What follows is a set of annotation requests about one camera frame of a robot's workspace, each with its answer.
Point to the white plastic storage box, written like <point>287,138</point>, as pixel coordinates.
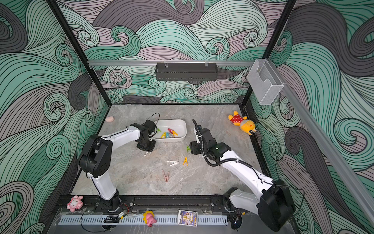
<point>178,125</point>

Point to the black corner frame post left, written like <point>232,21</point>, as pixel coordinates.
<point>78,49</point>

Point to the yellow plush bear toy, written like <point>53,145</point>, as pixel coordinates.
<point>243,123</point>

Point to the black wall tray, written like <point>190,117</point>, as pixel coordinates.
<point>186,72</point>

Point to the pink pig plush toy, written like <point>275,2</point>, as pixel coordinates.
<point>76,203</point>

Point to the aluminium rail back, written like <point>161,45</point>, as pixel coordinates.
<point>133,62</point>

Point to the pink eraser blob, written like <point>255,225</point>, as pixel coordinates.
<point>109,119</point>

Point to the pink clothespin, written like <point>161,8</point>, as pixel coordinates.
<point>165,175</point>

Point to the black corner frame post right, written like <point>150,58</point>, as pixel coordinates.
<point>289,6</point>

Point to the playing card box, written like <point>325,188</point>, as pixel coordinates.
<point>187,218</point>

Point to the clear plastic wall bin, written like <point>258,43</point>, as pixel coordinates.
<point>265,80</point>

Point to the white slotted cable duct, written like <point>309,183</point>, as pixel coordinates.
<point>138,220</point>

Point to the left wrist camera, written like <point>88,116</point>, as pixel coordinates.
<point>151,128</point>

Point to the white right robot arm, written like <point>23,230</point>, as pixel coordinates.
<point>270,199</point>

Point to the black corner frame post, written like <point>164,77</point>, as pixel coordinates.
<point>78,49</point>
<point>289,6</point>

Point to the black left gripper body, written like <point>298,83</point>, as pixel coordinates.
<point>148,146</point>

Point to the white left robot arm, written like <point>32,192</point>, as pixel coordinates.
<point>96,156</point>

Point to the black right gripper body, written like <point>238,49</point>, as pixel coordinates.
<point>198,147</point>

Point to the pink yellow plush toy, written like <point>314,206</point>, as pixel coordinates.
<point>149,218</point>

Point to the orange clothespin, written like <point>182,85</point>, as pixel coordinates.
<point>185,162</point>

